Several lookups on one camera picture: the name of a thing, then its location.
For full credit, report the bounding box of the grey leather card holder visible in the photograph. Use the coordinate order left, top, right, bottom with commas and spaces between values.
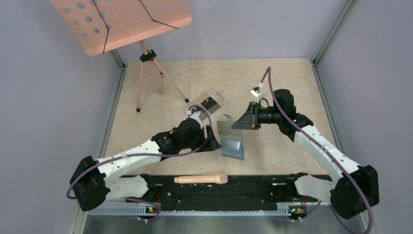
216, 114, 244, 160

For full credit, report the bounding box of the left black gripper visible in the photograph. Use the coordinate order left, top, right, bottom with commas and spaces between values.
181, 124, 221, 152

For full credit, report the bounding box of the black cord on stand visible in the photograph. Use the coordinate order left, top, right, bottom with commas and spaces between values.
92, 0, 179, 54

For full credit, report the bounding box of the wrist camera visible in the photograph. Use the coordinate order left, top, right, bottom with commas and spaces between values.
250, 83, 263, 100
186, 106, 205, 121

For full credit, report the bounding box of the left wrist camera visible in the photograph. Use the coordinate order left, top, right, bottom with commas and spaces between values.
186, 106, 205, 121

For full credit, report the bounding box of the blue card in holder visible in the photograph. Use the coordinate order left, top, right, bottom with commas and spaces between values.
220, 137, 244, 159

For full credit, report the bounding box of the pink toy microphone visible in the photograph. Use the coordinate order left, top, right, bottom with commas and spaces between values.
173, 173, 228, 184

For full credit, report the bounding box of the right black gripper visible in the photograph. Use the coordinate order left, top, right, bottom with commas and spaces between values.
232, 101, 282, 130

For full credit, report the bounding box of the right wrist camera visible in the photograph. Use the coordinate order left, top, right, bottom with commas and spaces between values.
250, 83, 263, 100

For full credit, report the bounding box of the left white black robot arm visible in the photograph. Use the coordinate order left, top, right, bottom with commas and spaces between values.
67, 118, 221, 212

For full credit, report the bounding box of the aluminium front rail frame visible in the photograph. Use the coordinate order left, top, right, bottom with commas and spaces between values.
66, 198, 369, 234

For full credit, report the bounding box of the pink perforated music stand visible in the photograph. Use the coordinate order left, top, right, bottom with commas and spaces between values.
51, 0, 192, 112

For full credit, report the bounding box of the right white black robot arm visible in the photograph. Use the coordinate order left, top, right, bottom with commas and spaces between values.
231, 87, 379, 219

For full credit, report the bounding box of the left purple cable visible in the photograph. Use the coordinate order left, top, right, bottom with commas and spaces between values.
67, 104, 213, 223

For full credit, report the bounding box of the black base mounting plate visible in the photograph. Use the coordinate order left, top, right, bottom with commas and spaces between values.
122, 173, 333, 212

